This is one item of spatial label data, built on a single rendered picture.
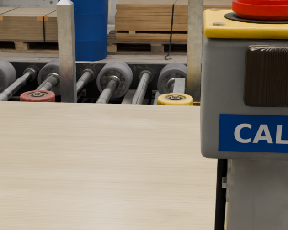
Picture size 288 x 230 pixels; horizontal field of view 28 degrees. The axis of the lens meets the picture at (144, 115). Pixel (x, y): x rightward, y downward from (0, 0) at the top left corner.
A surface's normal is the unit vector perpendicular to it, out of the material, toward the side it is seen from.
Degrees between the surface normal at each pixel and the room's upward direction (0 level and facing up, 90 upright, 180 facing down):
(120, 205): 0
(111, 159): 0
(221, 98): 90
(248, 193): 90
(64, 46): 90
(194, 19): 90
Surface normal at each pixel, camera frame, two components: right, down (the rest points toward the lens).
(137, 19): -0.07, 0.30
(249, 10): -0.67, 0.22
